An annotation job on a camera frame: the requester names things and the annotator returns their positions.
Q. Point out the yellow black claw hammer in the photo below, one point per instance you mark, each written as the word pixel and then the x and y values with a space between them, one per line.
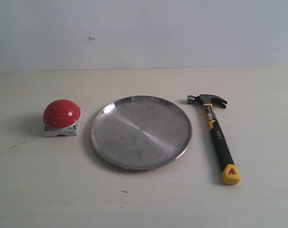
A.
pixel 229 172

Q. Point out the red dome push button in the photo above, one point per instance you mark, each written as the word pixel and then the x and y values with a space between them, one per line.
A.
pixel 62 118

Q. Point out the round stainless steel plate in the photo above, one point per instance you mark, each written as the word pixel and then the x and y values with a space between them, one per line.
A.
pixel 141 132

